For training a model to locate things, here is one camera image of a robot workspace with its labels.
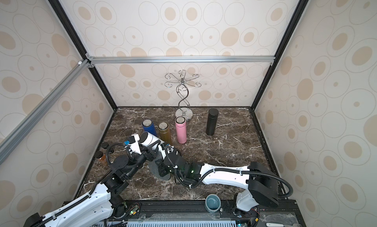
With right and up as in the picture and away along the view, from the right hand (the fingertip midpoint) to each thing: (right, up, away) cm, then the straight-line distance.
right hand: (161, 158), depth 74 cm
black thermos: (+28, +19, +18) cm, 38 cm away
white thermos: (-4, +11, -9) cm, 15 cm away
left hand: (+1, +9, -4) cm, 10 cm away
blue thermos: (-9, +16, +8) cm, 20 cm away
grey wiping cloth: (-1, -2, -10) cm, 10 cm away
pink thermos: (+9, +15, +13) cm, 22 cm away
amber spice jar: (-36, -1, +9) cm, 37 cm away
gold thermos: (0, +16, +7) cm, 17 cm away
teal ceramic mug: (+26, -23, +2) cm, 35 cm away
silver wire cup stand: (+10, +39, +24) cm, 47 cm away
